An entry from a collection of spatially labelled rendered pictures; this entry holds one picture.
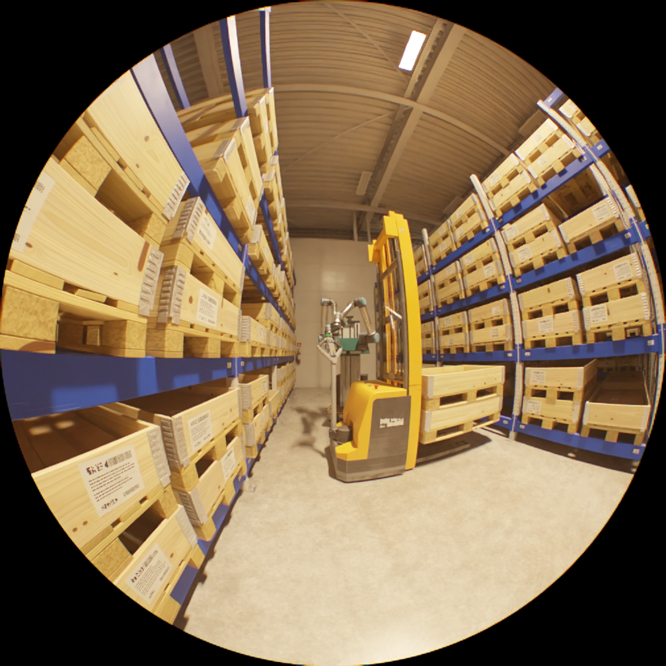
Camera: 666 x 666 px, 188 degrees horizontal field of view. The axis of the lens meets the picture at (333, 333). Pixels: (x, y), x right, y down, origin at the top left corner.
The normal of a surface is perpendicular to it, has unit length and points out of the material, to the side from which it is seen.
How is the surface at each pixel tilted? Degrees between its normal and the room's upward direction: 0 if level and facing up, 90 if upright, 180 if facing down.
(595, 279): 90
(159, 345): 90
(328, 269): 90
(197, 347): 90
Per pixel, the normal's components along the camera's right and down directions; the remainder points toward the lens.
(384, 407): 0.11, -0.11
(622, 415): -0.99, -0.01
